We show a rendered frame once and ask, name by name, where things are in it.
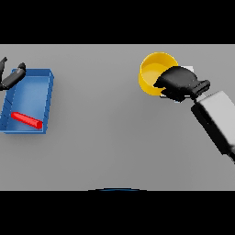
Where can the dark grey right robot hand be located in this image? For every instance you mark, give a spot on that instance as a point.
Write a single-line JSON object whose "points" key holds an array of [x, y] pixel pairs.
{"points": [[180, 82]]}

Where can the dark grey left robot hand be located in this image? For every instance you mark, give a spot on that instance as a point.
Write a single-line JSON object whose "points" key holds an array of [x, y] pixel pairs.
{"points": [[13, 78]]}

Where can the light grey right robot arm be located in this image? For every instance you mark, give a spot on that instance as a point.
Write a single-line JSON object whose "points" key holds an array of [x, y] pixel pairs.
{"points": [[219, 120]]}

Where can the pale square measuring scale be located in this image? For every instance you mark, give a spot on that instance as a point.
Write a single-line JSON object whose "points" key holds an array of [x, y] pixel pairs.
{"points": [[190, 69]]}

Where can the yellow bowl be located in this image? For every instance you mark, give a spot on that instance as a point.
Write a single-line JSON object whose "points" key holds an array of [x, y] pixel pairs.
{"points": [[153, 73]]}

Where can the red beaker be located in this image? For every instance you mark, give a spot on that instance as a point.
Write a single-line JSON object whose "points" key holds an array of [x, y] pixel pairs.
{"points": [[27, 120]]}

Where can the blue tray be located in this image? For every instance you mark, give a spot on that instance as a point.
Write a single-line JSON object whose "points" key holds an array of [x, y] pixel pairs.
{"points": [[27, 101]]}

